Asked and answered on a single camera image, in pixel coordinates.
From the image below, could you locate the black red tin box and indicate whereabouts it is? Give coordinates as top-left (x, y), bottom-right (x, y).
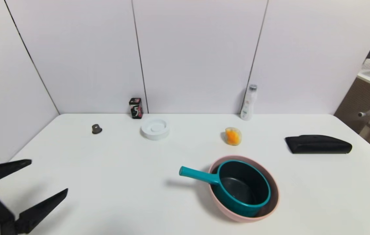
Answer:
top-left (129, 98), bottom-right (144, 119)

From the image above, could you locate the black soft pouch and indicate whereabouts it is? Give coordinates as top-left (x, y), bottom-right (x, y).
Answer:
top-left (285, 135), bottom-right (353, 154)

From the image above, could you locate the teal saucepan with handle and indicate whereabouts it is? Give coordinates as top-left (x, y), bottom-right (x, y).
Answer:
top-left (179, 160), bottom-right (271, 218)

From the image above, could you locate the white bottle grey cap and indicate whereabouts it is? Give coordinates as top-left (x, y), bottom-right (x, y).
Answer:
top-left (240, 84), bottom-right (258, 121)

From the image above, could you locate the pink bowl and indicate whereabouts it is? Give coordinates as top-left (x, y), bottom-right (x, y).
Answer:
top-left (208, 155), bottom-right (280, 223)

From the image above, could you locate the orange fruit jelly cup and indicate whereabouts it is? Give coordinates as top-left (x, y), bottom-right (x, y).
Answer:
top-left (225, 127), bottom-right (242, 146)

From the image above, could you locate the white round lid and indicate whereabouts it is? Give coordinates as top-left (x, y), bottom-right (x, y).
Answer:
top-left (141, 117), bottom-right (170, 141)

